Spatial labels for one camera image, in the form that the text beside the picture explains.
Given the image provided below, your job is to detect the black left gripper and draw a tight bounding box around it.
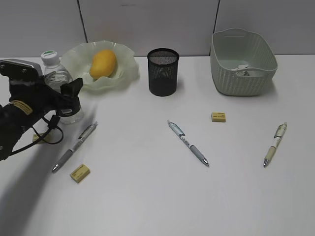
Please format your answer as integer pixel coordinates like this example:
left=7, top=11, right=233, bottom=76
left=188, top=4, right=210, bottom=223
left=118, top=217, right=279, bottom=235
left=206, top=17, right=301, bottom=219
left=9, top=76, right=83, bottom=117

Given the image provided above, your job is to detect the clear plastic water bottle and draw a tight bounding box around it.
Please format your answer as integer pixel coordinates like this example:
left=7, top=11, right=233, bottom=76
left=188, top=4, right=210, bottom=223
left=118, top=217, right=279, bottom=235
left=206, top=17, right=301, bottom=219
left=41, top=50, right=84, bottom=124

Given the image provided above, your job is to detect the yellow mango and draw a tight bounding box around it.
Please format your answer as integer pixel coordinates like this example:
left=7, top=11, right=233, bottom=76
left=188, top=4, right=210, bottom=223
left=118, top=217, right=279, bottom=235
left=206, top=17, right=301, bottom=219
left=90, top=49, right=117, bottom=80

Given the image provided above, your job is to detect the waste paper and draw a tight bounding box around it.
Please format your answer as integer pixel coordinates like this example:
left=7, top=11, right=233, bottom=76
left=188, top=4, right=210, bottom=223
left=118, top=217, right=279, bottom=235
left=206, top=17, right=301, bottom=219
left=231, top=64, right=254, bottom=77

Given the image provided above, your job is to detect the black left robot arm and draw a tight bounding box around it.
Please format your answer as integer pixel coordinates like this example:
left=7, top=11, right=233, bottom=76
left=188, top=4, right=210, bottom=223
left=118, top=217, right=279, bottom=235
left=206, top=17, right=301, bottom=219
left=0, top=78, right=83, bottom=160

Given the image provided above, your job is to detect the pale green wavy plate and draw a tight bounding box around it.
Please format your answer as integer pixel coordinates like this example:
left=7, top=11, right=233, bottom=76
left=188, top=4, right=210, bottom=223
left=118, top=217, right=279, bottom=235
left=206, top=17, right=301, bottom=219
left=61, top=40, right=139, bottom=91

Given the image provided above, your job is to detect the left grey grip pen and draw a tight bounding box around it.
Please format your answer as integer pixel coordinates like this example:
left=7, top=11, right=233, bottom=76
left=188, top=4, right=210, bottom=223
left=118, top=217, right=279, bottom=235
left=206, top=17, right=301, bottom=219
left=51, top=121, right=98, bottom=173

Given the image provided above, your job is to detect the yellow eraser near bottle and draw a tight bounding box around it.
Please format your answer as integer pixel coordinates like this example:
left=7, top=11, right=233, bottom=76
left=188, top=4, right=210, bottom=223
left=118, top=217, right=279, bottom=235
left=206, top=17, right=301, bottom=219
left=32, top=133, right=52, bottom=144

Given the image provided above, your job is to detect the yellow eraser front left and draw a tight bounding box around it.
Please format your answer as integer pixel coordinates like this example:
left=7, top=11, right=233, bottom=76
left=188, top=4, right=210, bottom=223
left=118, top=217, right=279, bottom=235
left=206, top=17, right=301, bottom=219
left=70, top=164, right=91, bottom=183

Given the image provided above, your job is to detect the black mesh pen holder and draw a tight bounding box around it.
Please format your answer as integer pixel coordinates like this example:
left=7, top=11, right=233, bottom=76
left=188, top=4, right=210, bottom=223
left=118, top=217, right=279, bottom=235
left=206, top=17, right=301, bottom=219
left=147, top=48, right=180, bottom=97

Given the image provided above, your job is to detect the grey grip ballpoint pen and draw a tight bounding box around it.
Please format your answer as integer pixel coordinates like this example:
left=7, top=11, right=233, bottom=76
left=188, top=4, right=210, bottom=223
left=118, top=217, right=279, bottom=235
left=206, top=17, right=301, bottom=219
left=167, top=120, right=210, bottom=167

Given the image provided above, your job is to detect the yellow eraser near basket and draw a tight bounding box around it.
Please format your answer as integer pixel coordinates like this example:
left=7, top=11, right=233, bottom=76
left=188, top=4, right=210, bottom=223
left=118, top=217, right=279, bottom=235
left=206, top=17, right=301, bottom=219
left=211, top=112, right=226, bottom=122

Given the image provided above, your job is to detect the pale green woven basket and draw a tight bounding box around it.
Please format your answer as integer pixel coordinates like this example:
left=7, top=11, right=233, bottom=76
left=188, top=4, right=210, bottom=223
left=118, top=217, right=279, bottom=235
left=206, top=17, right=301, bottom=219
left=210, top=28, right=278, bottom=96

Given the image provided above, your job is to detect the beige grip ballpoint pen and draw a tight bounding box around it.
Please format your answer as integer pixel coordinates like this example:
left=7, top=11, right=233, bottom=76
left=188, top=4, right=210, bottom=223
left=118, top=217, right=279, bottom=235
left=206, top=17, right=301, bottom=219
left=263, top=122, right=287, bottom=168

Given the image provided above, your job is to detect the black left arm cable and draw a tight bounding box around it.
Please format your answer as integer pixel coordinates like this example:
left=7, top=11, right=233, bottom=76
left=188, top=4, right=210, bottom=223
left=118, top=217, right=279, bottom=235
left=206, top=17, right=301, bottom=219
left=4, top=110, right=64, bottom=155

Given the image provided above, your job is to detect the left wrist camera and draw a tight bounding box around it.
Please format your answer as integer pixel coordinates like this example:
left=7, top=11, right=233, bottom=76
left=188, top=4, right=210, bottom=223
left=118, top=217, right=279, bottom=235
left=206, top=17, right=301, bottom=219
left=0, top=59, right=42, bottom=82

